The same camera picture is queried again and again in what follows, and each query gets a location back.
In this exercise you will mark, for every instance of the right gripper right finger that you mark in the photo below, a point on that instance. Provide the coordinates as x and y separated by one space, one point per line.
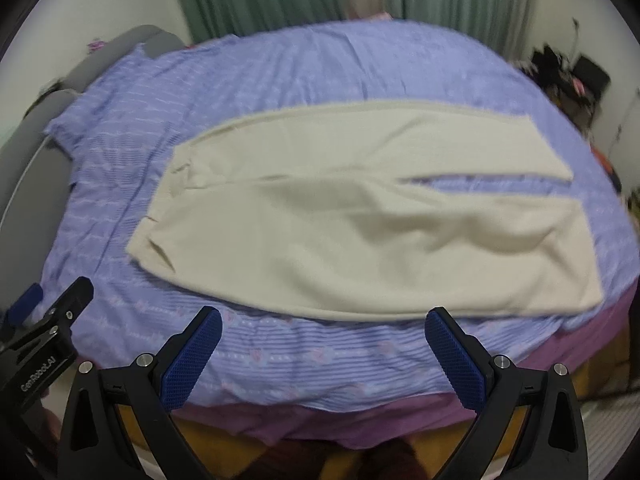
551 443

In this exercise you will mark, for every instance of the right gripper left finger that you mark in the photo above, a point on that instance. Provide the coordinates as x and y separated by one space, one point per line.
95 443

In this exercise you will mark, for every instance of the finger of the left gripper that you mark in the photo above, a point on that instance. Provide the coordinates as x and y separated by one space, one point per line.
63 313
25 304

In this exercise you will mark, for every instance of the cream knit pants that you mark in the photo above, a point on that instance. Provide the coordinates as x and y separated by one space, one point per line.
324 212

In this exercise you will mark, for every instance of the grey padded headboard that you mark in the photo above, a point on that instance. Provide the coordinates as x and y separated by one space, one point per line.
35 171

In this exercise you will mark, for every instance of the purple bed sheet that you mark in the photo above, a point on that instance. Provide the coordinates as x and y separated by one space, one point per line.
271 424

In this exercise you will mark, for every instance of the purple striped floral bedspread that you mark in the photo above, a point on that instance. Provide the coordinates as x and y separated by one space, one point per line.
121 134

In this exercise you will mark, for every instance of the black folding chair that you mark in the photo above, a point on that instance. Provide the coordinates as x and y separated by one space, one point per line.
583 82

